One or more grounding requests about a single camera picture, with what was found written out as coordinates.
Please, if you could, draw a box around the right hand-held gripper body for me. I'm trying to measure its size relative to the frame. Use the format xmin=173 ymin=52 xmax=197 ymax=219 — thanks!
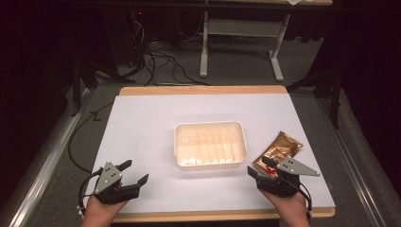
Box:
xmin=255 ymin=157 xmax=322 ymax=199

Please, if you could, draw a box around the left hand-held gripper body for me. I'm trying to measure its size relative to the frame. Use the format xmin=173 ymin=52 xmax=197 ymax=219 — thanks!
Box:
xmin=93 ymin=161 xmax=141 ymax=205

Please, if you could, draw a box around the gold foil snack packet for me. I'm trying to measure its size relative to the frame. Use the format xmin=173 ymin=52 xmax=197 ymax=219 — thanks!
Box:
xmin=253 ymin=131 xmax=305 ymax=178

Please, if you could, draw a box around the cream plastic tray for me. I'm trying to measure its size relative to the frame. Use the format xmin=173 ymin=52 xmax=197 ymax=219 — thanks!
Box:
xmin=173 ymin=120 xmax=248 ymax=171

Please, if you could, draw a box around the person's left hand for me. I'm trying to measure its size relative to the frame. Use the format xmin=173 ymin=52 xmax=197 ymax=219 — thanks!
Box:
xmin=80 ymin=195 xmax=131 ymax=227

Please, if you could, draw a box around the person's right hand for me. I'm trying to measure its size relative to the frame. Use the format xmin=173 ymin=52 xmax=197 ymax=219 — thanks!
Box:
xmin=260 ymin=188 xmax=311 ymax=227

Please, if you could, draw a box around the white table mat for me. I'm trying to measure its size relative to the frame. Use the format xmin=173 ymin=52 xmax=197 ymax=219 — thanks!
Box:
xmin=84 ymin=93 xmax=336 ymax=214

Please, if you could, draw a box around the black metal stand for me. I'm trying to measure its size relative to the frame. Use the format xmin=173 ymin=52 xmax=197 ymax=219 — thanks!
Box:
xmin=69 ymin=46 xmax=136 ymax=118
xmin=286 ymin=62 xmax=344 ymax=131

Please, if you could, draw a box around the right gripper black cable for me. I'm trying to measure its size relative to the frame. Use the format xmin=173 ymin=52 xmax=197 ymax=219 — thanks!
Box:
xmin=283 ymin=177 xmax=314 ymax=218

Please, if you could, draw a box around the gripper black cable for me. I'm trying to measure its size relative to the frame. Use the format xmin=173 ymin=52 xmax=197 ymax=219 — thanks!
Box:
xmin=77 ymin=167 xmax=104 ymax=216
xmin=283 ymin=177 xmax=314 ymax=218

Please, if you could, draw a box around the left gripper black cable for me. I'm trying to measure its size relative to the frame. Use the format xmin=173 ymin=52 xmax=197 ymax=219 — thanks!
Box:
xmin=77 ymin=167 xmax=104 ymax=216

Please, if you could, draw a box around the black floor cable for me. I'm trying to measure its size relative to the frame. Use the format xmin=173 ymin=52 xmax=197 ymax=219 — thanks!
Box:
xmin=67 ymin=101 xmax=114 ymax=175

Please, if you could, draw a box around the aluminium floor rail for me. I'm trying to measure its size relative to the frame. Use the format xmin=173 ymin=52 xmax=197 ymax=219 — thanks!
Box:
xmin=316 ymin=94 xmax=401 ymax=227
xmin=0 ymin=87 xmax=96 ymax=227

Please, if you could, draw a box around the tangle of black floor cables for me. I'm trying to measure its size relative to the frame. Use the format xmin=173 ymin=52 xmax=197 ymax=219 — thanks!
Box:
xmin=126 ymin=18 xmax=211 ymax=87

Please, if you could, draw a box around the white metal desk frame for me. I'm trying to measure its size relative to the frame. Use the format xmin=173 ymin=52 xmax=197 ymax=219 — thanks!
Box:
xmin=199 ymin=10 xmax=291 ymax=83

